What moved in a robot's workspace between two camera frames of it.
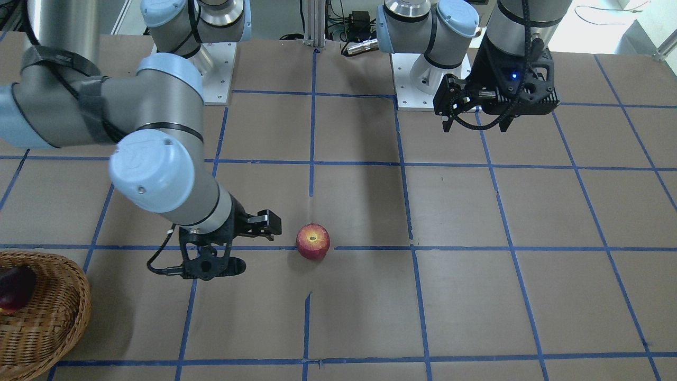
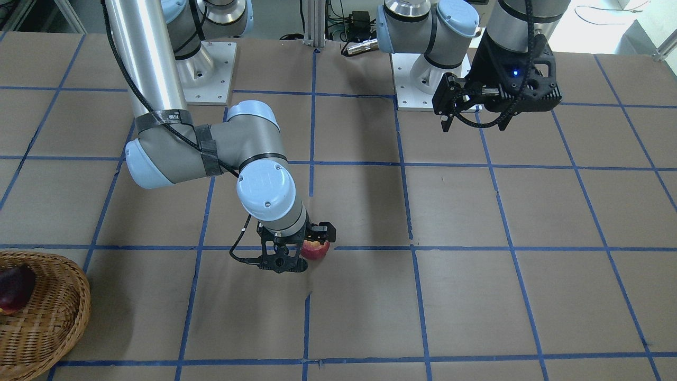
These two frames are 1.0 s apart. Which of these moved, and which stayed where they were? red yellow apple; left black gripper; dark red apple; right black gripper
Moved: right black gripper
Stayed: left black gripper; red yellow apple; dark red apple
